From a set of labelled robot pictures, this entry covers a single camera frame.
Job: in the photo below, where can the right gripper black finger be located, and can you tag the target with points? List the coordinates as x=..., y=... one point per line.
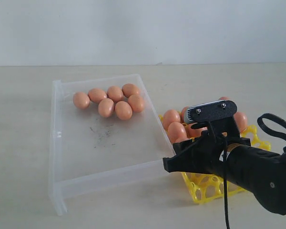
x=184, y=160
x=186, y=147

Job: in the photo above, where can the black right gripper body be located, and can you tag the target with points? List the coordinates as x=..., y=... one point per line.
x=207, y=153

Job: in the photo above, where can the clear plastic tray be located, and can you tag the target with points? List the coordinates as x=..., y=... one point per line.
x=89, y=153

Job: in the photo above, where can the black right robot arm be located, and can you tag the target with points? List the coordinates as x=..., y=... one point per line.
x=259, y=171

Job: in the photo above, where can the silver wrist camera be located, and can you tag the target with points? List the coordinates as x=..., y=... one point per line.
x=216, y=116

